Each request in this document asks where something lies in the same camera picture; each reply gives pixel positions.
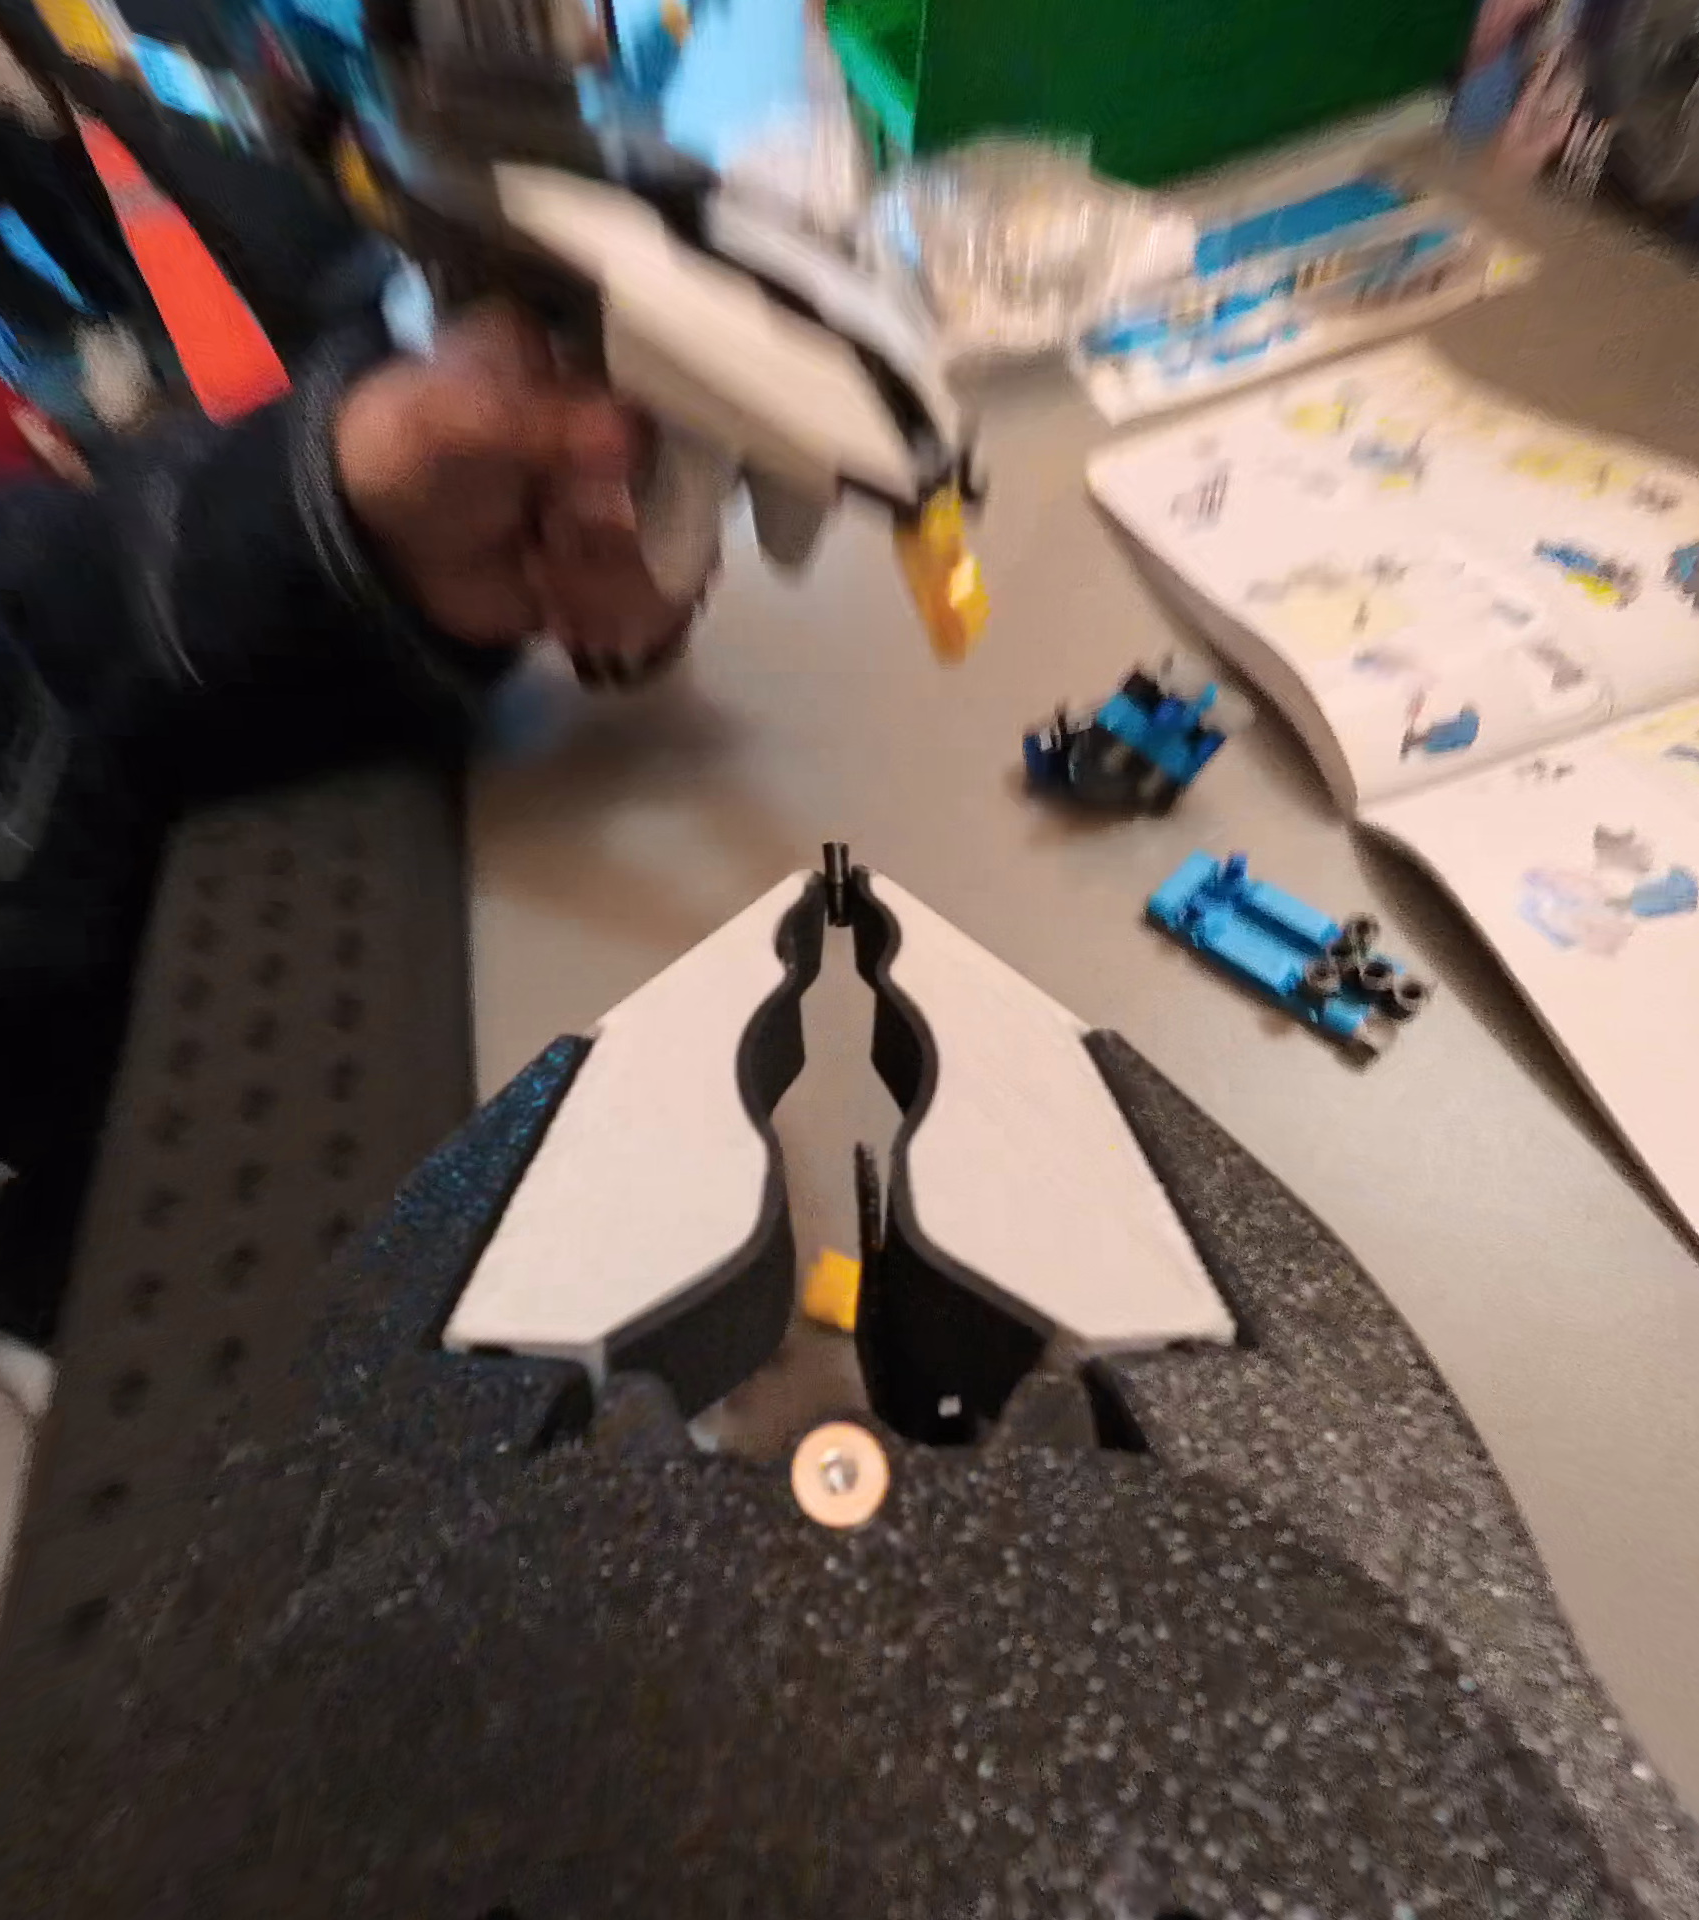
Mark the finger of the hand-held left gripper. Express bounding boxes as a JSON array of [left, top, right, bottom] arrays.
[[703, 194, 976, 482], [493, 162, 928, 508]]

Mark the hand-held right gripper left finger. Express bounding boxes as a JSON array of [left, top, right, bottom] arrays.
[[441, 869, 823, 1420]]

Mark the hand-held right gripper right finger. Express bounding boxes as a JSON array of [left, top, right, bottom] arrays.
[[849, 869, 1240, 1441]]

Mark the grey desk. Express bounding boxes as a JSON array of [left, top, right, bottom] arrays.
[[465, 150, 1699, 1878]]

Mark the person's left hand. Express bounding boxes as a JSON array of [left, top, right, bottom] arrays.
[[331, 305, 707, 691]]

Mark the clear plastic bag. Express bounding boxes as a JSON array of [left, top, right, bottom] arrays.
[[878, 141, 1194, 361]]

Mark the blue-yellow brick assembly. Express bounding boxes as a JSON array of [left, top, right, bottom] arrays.
[[1144, 850, 1430, 1060]]

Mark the green plastic bin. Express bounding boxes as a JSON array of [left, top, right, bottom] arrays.
[[825, 0, 1486, 190]]

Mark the blue tracked toy assembly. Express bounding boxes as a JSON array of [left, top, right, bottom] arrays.
[[1020, 665, 1228, 822]]

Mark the blue robot sticker sheet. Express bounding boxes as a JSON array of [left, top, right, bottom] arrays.
[[1072, 172, 1540, 430]]

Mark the open instruction booklet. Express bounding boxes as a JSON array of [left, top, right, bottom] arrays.
[[1084, 335, 1699, 1374]]

